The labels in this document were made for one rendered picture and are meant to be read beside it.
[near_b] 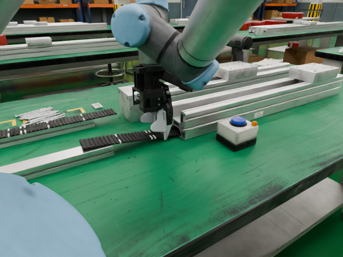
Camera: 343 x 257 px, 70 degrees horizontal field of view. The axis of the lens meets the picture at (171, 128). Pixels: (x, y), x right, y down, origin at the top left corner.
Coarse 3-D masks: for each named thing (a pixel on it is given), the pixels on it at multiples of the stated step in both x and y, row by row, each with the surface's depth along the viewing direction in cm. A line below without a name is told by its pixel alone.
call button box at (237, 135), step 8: (224, 120) 69; (224, 128) 67; (232, 128) 64; (240, 128) 64; (248, 128) 64; (256, 128) 66; (216, 136) 70; (224, 136) 67; (232, 136) 64; (240, 136) 64; (248, 136) 65; (256, 136) 67; (224, 144) 68; (232, 144) 65; (240, 144) 65; (248, 144) 67
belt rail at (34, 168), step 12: (48, 156) 58; (60, 156) 58; (72, 156) 58; (84, 156) 60; (96, 156) 62; (108, 156) 63; (0, 168) 54; (12, 168) 54; (24, 168) 54; (36, 168) 55; (48, 168) 57; (60, 168) 58
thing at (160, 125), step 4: (160, 112) 66; (164, 112) 66; (160, 116) 66; (164, 116) 66; (156, 120) 66; (160, 120) 66; (164, 120) 67; (152, 124) 65; (156, 124) 66; (160, 124) 66; (164, 124) 67; (152, 128) 65; (156, 128) 66; (160, 128) 67; (164, 128) 67; (168, 128) 67; (164, 132) 69; (168, 132) 68; (164, 136) 69
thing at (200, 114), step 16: (288, 80) 97; (336, 80) 101; (208, 96) 79; (224, 96) 82; (240, 96) 86; (256, 96) 80; (272, 96) 84; (288, 96) 88; (304, 96) 96; (320, 96) 100; (176, 112) 74; (192, 112) 68; (208, 112) 71; (224, 112) 74; (240, 112) 78; (256, 112) 82; (272, 112) 87; (192, 128) 71; (208, 128) 74
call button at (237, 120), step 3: (234, 117) 68; (237, 117) 68; (240, 117) 68; (231, 120) 67; (234, 120) 66; (237, 120) 66; (240, 120) 66; (243, 120) 66; (234, 123) 66; (237, 123) 65; (240, 123) 65; (243, 123) 65
